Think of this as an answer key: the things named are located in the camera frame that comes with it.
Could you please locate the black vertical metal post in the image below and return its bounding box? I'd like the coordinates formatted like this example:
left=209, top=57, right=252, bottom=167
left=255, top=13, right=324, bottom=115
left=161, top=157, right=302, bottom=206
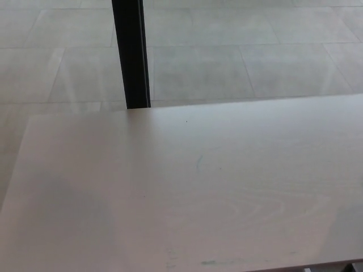
left=111, top=0, right=151, bottom=110

